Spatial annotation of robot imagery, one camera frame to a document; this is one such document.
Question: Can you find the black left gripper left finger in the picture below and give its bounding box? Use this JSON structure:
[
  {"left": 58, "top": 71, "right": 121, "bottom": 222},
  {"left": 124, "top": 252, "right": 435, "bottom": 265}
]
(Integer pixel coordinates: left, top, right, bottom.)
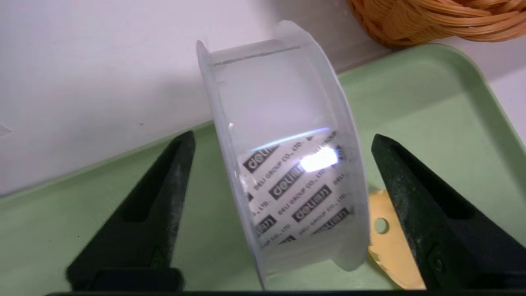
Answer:
[{"left": 66, "top": 130, "right": 196, "bottom": 292}]

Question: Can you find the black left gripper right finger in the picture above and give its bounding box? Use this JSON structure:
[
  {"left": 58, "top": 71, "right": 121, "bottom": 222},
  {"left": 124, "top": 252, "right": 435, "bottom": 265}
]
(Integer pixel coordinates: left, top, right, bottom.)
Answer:
[{"left": 371, "top": 134, "right": 526, "bottom": 292}]

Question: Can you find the yellow pasta spoon green handle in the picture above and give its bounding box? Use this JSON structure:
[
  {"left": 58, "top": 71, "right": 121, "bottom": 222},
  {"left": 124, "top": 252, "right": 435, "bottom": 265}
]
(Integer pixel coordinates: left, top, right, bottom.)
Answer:
[{"left": 367, "top": 189, "right": 427, "bottom": 291}]

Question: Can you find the orange wicker basket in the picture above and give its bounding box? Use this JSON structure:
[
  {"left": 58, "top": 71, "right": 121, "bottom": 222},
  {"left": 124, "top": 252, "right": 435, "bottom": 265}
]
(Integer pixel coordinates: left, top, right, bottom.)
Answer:
[{"left": 346, "top": 0, "right": 526, "bottom": 49}]

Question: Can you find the light green plastic tray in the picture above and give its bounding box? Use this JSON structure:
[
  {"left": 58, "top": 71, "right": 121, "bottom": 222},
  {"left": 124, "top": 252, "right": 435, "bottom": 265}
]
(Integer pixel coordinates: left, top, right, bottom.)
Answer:
[{"left": 0, "top": 43, "right": 526, "bottom": 293}]

